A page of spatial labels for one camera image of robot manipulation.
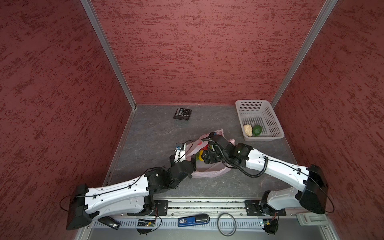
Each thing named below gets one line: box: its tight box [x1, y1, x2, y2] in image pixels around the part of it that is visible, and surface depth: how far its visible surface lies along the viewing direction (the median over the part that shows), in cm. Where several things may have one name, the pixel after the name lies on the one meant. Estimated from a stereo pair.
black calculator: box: [172, 107, 192, 121], surface depth 115 cm
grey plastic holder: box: [296, 212, 329, 226], surface depth 70 cm
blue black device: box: [177, 214, 210, 227], surface depth 70 cm
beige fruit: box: [244, 124, 253, 137], surface depth 102 cm
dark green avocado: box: [252, 124, 263, 136], surface depth 102 cm
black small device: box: [97, 216, 121, 231], surface depth 70 cm
